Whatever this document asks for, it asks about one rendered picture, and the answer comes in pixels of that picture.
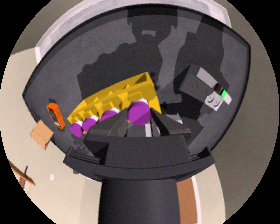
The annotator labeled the dark grey table edge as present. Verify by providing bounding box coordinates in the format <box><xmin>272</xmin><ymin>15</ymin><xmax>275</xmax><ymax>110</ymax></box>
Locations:
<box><xmin>22</xmin><ymin>3</ymin><xmax>251</xmax><ymax>151</ymax></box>

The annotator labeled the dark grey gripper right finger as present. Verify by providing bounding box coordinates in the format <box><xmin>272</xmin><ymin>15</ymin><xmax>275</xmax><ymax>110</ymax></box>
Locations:
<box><xmin>150</xmin><ymin>107</ymin><xmax>192</xmax><ymax>142</ymax></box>

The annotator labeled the white key housing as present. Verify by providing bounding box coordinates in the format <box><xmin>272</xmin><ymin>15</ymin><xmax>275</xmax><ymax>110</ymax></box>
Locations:
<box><xmin>145</xmin><ymin>104</ymin><xmax>182</xmax><ymax>137</ymax></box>

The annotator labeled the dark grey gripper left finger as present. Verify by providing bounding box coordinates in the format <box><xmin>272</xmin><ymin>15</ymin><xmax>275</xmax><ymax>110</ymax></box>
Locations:
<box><xmin>87</xmin><ymin>107</ymin><xmax>128</xmax><ymax>137</ymax></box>

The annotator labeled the small open cardboard box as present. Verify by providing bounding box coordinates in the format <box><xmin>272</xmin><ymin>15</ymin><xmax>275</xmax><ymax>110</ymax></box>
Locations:
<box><xmin>30</xmin><ymin>120</ymin><xmax>53</xmax><ymax>149</ymax></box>

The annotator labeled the orange digital multimeter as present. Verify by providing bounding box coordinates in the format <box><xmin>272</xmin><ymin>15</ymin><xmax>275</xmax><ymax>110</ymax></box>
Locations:
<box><xmin>47</xmin><ymin>103</ymin><xmax>65</xmax><ymax>129</ymax></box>

